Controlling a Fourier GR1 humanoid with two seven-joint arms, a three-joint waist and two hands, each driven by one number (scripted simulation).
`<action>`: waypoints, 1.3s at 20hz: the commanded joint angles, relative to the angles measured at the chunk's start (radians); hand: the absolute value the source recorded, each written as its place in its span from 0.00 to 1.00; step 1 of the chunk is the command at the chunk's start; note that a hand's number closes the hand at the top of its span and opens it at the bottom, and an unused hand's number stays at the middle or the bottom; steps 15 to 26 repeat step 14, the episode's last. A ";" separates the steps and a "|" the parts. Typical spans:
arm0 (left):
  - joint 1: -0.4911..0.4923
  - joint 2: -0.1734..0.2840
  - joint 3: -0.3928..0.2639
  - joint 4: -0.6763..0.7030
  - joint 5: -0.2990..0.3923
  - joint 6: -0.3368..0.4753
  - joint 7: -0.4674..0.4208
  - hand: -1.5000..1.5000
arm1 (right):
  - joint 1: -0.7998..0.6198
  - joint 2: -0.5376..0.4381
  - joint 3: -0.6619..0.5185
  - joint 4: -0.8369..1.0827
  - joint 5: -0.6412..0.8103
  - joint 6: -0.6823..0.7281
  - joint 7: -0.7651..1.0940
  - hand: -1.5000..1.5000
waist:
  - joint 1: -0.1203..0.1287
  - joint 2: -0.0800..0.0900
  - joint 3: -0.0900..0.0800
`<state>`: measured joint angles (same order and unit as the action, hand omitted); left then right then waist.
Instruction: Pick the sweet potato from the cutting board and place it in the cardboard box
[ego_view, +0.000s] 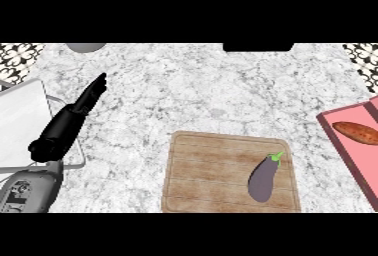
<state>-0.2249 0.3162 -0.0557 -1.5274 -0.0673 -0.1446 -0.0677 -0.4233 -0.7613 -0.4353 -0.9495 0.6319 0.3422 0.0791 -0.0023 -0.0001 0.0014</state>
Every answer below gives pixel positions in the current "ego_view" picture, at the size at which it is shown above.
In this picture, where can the white rectangular tray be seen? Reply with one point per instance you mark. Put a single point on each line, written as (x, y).
(24, 126)

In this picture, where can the pink cardboard box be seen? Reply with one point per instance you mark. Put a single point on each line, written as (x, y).
(356, 150)

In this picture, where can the wooden cutting board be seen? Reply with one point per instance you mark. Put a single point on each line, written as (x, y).
(216, 166)

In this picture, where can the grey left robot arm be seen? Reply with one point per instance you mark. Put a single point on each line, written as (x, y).
(27, 191)

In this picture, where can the purple eggplant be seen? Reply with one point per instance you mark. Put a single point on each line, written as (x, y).
(263, 180)

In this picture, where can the black appliance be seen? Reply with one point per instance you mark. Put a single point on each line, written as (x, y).
(259, 47)

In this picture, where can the grey round object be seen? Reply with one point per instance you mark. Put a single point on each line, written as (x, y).
(85, 47)

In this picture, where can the orange sweet potato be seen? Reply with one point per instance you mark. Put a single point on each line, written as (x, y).
(358, 132)

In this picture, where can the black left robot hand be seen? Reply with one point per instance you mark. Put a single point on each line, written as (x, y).
(67, 126)

